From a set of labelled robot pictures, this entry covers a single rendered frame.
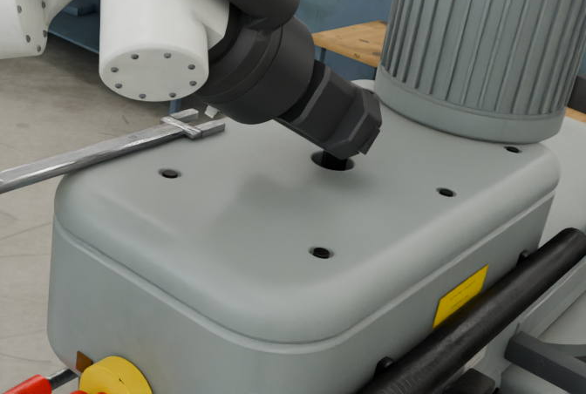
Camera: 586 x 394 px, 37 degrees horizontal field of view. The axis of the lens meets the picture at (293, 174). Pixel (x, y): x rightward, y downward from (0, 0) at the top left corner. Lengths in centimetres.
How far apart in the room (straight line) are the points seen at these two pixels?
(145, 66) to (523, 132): 45
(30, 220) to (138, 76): 397
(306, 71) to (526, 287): 31
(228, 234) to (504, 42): 36
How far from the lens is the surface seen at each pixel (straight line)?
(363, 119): 66
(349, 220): 65
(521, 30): 84
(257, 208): 65
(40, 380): 75
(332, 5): 583
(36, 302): 389
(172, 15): 53
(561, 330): 127
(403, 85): 88
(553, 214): 110
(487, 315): 75
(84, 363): 68
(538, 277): 84
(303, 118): 64
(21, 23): 57
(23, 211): 457
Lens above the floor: 218
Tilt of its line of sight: 24 degrees down
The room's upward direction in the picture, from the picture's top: 10 degrees clockwise
